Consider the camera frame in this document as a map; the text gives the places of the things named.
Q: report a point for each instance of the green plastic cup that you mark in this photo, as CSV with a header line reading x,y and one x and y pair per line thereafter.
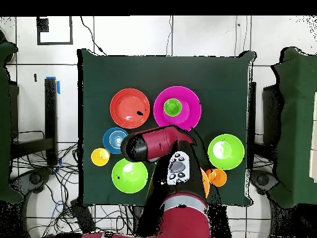
x,y
172,107

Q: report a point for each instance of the green cloth side table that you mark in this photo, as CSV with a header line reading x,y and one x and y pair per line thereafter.
x,y
297,124
5,124

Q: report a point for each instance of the white box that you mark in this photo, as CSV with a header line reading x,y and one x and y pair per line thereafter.
x,y
314,136

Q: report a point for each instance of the black chair base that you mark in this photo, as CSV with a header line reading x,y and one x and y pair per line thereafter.
x,y
32,178

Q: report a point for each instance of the red plastic bowl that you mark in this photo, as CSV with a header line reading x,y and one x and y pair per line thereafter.
x,y
126,104

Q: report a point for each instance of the pink plastic bowl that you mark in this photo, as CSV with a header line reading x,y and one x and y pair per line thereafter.
x,y
190,114

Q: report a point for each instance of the black metal stand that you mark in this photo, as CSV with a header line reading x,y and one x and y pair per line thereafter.
x,y
252,124
50,119

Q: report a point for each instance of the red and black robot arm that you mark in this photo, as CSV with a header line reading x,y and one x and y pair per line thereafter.
x,y
188,223

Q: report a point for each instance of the large green plastic bowl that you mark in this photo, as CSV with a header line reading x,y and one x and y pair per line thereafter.
x,y
226,158
128,178

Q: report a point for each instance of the black square floor frame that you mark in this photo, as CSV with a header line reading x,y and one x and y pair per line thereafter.
x,y
42,24

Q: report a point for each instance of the large orange plastic bowl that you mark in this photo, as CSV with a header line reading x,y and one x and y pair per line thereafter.
x,y
205,183

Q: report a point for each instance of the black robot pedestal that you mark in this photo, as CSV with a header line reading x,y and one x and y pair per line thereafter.
x,y
138,218

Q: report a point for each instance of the yellow plastic cup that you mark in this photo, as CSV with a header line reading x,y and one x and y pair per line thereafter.
x,y
99,158

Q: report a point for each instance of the orange plastic cup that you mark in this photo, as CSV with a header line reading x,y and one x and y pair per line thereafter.
x,y
218,177

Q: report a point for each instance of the blue plastic bowl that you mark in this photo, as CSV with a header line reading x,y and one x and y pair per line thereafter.
x,y
109,141

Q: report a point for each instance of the dark green table cloth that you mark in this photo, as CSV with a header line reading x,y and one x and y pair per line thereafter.
x,y
161,74

